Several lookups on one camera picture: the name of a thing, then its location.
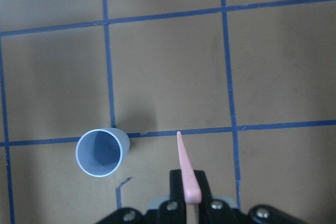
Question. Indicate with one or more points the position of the pink chopstick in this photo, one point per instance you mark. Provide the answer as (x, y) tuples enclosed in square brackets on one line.
[(191, 188)]

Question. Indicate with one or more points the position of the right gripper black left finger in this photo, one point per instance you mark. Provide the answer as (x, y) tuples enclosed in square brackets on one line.
[(176, 200)]

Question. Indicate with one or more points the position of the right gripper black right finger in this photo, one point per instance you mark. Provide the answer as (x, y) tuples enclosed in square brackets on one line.
[(206, 195)]

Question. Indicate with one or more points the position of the light blue plastic cup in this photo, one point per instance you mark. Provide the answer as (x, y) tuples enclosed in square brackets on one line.
[(100, 152)]

